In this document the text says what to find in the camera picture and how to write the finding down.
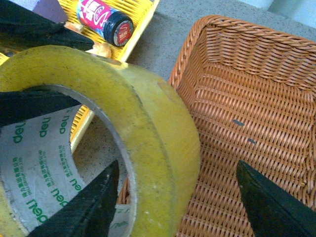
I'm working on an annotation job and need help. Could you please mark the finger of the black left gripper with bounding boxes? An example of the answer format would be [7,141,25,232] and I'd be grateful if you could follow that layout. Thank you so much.
[0,0,94,52]
[0,90,80,127]

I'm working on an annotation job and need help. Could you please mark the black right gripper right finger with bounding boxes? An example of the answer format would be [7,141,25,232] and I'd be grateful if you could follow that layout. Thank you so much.
[237,160,316,237]

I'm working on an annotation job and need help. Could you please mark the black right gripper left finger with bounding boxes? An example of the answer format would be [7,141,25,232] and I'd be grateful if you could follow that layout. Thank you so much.
[28,160,119,237]

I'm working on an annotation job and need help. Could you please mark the yellow tape roll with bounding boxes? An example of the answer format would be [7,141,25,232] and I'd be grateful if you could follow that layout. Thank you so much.
[0,51,200,237]

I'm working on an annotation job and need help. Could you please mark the yellow wicker basket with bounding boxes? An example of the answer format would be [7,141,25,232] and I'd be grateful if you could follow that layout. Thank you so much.
[0,0,160,154]

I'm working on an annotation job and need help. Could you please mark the brown wicker basket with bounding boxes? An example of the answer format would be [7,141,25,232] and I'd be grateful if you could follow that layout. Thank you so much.
[116,14,316,237]

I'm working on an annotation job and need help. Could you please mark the purple foam cube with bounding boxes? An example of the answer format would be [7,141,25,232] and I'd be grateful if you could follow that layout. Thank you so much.
[33,0,68,23]

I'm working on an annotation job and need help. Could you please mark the golden bread roll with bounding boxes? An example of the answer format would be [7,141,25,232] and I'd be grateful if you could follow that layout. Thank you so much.
[64,22,112,58]

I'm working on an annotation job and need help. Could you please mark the small bottle with black cap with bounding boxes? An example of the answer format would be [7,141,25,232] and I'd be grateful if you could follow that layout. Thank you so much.
[76,0,134,47]

